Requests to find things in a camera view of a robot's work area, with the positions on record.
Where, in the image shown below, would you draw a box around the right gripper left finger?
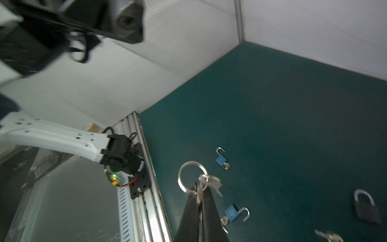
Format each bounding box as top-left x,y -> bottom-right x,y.
173,194 -> 201,242

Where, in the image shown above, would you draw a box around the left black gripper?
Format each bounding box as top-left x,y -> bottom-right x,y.
0,0 -> 109,78

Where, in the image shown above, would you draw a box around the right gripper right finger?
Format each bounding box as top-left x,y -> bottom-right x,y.
202,188 -> 229,242

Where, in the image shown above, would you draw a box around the blue padlock with keys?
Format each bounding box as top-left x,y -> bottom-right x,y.
220,205 -> 251,234

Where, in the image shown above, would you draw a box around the silver keys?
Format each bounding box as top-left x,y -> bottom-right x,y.
178,161 -> 223,205
314,230 -> 344,242

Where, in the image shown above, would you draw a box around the black padlock with keys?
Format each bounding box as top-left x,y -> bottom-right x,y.
353,189 -> 383,225

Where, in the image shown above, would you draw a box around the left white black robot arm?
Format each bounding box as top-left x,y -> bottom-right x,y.
1,1 -> 145,175

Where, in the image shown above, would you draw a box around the blue padlock left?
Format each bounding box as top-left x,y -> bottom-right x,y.
216,147 -> 231,170

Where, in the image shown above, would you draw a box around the white tape roll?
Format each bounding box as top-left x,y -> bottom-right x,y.
84,123 -> 104,133

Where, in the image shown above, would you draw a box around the green table mat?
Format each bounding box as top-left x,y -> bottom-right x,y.
140,43 -> 387,242

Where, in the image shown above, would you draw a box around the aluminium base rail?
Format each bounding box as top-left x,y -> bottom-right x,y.
113,112 -> 172,242

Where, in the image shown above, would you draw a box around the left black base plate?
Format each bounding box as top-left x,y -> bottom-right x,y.
129,142 -> 151,200

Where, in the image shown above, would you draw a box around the white vented cable duct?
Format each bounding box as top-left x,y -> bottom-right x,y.
118,187 -> 136,242

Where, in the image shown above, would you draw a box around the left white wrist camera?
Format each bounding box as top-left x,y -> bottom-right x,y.
109,0 -> 145,44

